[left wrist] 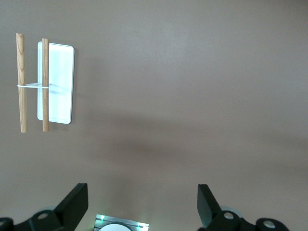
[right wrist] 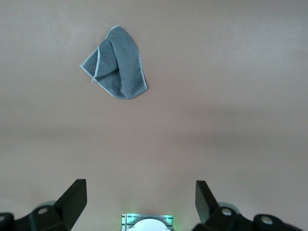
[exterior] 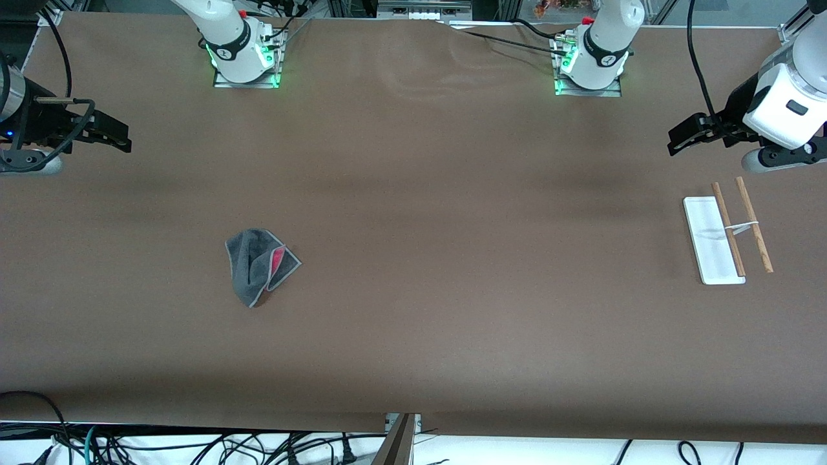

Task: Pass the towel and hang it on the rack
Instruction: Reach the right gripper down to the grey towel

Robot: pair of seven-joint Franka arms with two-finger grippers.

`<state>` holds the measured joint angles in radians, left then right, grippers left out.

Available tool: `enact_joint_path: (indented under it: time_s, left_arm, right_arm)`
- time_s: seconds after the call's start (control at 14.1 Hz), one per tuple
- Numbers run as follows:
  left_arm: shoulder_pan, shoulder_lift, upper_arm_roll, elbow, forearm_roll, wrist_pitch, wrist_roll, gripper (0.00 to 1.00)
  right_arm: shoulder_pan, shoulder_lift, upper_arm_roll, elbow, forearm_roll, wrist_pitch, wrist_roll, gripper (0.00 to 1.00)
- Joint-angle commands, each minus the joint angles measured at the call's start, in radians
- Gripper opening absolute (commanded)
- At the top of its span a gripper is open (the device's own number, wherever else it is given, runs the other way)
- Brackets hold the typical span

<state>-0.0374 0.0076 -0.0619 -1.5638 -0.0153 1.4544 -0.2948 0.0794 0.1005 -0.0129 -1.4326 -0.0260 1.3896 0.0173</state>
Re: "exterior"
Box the grey towel with pink side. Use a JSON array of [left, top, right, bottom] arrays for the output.
[[225, 228, 302, 309]]

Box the brown table cover sheet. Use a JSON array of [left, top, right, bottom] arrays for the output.
[[0, 12, 827, 445]]

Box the dark table leg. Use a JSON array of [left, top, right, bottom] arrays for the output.
[[372, 413, 415, 465]]

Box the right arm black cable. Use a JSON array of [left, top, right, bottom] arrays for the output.
[[0, 10, 96, 172]]

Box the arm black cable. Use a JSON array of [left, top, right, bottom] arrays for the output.
[[0, 10, 96, 172], [687, 0, 728, 130]]

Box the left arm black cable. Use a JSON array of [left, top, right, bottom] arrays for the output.
[[687, 0, 728, 130]]

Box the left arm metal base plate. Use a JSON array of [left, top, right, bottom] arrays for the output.
[[550, 32, 623, 98]]

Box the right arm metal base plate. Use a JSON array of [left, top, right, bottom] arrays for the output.
[[213, 26, 284, 89]]

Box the short black cable on table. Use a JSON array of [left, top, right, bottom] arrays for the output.
[[514, 18, 568, 39]]

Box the long black cable on table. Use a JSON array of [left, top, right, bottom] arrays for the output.
[[439, 21, 569, 57]]

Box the black looped floor cable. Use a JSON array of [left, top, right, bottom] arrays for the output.
[[0, 391, 73, 465]]

